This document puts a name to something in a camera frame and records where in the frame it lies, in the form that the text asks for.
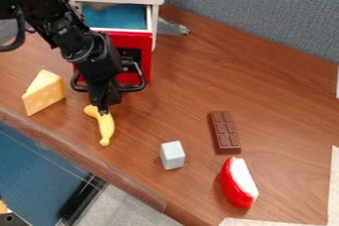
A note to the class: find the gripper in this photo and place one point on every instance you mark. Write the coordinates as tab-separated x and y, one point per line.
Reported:
100	63

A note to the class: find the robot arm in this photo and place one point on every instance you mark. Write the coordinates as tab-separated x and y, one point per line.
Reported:
39	8

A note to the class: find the drawer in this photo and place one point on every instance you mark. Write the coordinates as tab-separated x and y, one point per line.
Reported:
132	43

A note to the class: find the yellow toy banana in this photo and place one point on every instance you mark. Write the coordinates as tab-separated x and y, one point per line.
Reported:
106	127

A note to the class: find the yellow toy cheese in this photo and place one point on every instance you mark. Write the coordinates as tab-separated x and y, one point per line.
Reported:
43	91

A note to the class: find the pale blue block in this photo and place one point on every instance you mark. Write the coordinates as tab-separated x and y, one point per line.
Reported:
172	155

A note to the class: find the brown toy chocolate bar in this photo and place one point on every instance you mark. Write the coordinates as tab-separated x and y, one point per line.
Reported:
224	132

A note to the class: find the red and white toy slice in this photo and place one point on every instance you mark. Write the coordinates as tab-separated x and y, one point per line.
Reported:
237	183

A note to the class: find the grey metal bracket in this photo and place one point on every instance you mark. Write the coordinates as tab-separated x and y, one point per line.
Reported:
170	28

